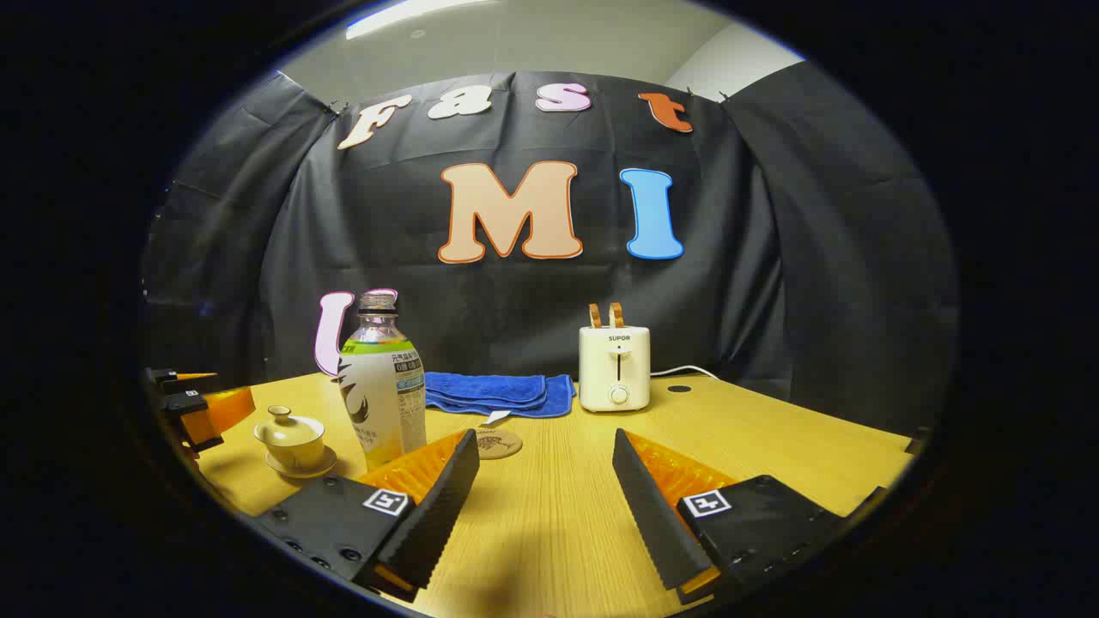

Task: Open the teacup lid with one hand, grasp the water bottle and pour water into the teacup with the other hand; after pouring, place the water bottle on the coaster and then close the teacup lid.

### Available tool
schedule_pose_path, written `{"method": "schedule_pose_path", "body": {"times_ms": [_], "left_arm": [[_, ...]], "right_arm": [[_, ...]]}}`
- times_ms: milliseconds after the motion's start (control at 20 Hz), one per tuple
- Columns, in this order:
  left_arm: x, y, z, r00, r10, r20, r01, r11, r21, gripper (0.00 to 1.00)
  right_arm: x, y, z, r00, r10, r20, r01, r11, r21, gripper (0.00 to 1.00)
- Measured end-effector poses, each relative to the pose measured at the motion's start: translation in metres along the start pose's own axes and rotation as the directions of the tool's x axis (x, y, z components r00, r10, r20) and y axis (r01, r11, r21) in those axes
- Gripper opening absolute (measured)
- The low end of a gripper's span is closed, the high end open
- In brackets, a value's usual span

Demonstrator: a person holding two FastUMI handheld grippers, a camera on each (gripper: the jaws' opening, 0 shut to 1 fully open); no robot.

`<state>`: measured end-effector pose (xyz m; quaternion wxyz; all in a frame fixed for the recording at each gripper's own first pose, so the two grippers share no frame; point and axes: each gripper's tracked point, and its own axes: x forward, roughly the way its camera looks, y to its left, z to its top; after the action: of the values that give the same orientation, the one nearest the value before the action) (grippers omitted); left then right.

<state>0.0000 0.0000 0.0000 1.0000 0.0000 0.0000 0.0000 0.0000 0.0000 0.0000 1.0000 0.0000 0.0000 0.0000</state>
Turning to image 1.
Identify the round brown coaster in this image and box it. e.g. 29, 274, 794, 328
475, 428, 523, 461

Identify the folded blue towel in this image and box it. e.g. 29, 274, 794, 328
424, 371, 576, 426

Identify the cream ceramic saucer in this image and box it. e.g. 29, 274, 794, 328
264, 446, 338, 479

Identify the black backdrop cloth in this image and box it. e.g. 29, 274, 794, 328
142, 62, 958, 439

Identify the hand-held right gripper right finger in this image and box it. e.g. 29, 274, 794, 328
611, 428, 890, 606

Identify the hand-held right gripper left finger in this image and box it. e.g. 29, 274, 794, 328
255, 428, 481, 603

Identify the white toaster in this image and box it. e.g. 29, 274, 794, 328
578, 325, 652, 414

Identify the clear plastic water bottle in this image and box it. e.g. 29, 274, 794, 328
337, 290, 428, 470

